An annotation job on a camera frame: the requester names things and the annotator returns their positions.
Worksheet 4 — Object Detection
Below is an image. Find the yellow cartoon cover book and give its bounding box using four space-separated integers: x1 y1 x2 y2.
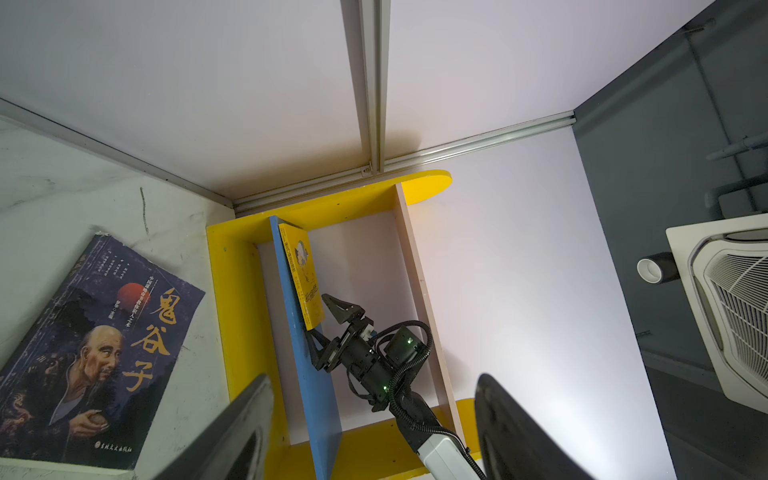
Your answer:
278 223 325 331

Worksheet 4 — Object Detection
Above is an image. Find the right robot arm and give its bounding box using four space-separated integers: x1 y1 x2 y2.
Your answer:
305 293 486 479

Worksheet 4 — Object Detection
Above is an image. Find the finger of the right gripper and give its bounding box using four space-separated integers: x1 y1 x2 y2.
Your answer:
309 335 348 371
321 293 365 324

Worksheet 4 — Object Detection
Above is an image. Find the ceiling air conditioner unit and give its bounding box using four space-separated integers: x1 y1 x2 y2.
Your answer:
666 214 767 413

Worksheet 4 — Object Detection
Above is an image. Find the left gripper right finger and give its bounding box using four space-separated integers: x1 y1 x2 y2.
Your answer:
475 373 590 480

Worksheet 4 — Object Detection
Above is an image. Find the yellow pink blue bookshelf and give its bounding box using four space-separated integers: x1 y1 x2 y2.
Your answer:
207 170 480 479

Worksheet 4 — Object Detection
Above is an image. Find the purple old man book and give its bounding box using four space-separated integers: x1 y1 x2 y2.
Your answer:
1 233 204 474

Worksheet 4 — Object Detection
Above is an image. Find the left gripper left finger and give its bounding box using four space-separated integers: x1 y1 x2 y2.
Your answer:
157 374 274 480

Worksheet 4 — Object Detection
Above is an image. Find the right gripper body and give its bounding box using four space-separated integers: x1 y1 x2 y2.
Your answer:
342 317 408 411

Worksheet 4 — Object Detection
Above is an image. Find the ceiling spotlight upper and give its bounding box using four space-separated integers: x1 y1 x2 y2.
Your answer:
636 252 680 285

